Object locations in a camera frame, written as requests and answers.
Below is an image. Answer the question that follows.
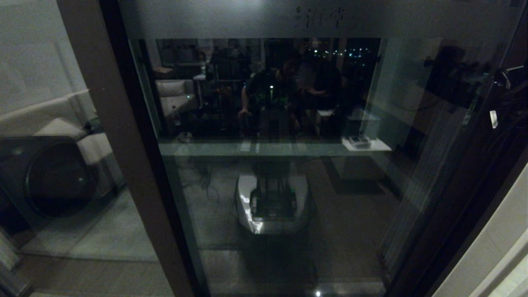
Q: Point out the sliding glass door brown frame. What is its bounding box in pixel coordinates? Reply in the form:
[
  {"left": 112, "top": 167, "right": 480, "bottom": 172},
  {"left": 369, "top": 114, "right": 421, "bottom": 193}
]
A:
[{"left": 118, "top": 0, "right": 528, "bottom": 297}]

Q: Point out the dark brown door jamb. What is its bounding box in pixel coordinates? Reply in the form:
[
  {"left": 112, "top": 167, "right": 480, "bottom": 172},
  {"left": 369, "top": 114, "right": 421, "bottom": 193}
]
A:
[{"left": 398, "top": 136, "right": 528, "bottom": 297}]

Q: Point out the long grey stone sill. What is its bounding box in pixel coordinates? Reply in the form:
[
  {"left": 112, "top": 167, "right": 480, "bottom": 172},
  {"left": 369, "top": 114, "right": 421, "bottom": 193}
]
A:
[{"left": 191, "top": 136, "right": 369, "bottom": 145}]

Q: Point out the fixed glass door panel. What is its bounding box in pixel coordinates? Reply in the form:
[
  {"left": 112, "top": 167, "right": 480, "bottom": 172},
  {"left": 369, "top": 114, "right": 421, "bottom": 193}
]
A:
[{"left": 0, "top": 0, "right": 212, "bottom": 297}]

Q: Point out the dark green cloth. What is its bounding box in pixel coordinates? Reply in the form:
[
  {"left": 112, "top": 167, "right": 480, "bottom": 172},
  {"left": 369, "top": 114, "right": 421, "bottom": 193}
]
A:
[{"left": 85, "top": 116, "right": 104, "bottom": 134}]

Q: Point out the grey floor rug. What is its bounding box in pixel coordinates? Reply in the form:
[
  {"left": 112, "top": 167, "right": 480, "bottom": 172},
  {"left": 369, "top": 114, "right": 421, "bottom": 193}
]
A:
[{"left": 19, "top": 188, "right": 160, "bottom": 264}]

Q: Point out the light grey sofa cushion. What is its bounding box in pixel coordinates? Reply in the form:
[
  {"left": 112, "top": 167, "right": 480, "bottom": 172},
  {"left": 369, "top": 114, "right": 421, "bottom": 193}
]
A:
[{"left": 35, "top": 118, "right": 91, "bottom": 141}]

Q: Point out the light grey sofa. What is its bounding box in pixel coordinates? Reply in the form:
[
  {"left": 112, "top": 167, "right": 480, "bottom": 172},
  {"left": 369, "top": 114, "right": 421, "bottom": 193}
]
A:
[{"left": 0, "top": 91, "right": 126, "bottom": 203}]

